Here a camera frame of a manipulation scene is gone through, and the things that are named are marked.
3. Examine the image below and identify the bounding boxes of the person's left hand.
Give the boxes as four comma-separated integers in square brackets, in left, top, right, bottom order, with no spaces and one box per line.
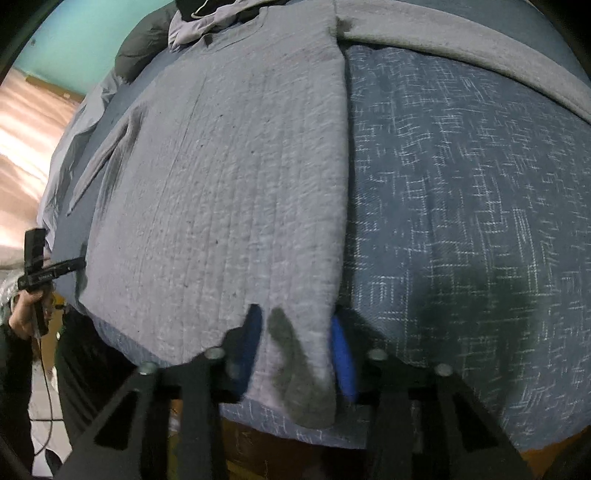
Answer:
[8,288,55,341]

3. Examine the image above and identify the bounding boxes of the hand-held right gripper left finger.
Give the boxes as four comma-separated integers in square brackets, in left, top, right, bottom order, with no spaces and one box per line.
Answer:
[60,305,265,480]

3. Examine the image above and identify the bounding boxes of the grey knit sweater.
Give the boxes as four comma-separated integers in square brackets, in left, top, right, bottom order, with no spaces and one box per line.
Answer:
[67,0,591,430]

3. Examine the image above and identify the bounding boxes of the person's left forearm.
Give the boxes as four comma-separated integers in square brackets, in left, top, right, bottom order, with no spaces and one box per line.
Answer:
[0,323,37,468]

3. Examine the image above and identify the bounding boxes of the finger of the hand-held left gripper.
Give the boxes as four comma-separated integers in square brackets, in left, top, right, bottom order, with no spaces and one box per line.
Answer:
[51,257,88,278]

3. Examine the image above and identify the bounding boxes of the pale grey bed sheet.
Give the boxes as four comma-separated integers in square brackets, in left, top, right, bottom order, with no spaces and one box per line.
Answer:
[39,74,126,259]

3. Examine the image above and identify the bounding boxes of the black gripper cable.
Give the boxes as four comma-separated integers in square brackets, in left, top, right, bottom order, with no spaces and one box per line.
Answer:
[30,336,63,457]

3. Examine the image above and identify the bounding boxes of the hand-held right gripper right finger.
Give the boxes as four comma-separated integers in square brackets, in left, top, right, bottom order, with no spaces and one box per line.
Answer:
[329,315,536,480]

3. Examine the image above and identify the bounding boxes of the person's black trouser leg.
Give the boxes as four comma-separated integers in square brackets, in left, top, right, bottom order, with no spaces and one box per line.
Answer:
[54,308,160,446]

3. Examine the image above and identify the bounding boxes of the black garment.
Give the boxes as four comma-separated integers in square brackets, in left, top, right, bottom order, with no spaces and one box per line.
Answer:
[178,0,245,21]

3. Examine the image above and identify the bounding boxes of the light grey hoodie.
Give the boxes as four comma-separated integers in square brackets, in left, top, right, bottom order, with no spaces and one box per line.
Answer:
[167,0,278,52]

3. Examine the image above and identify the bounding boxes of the blue patterned bed cover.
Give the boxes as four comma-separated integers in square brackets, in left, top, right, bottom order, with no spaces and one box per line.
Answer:
[46,0,591,455]

